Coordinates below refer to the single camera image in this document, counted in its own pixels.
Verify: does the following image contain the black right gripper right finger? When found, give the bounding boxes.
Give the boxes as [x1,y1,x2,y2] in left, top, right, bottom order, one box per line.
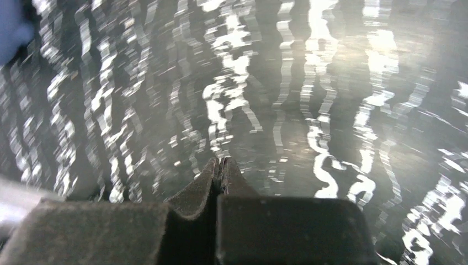
[215,157,379,264]

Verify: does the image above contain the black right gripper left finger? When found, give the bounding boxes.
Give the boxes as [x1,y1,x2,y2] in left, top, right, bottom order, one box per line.
[1,158,219,264]

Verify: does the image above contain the blue plastic bin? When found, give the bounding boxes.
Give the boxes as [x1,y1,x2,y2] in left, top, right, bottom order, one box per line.
[1,0,35,66]

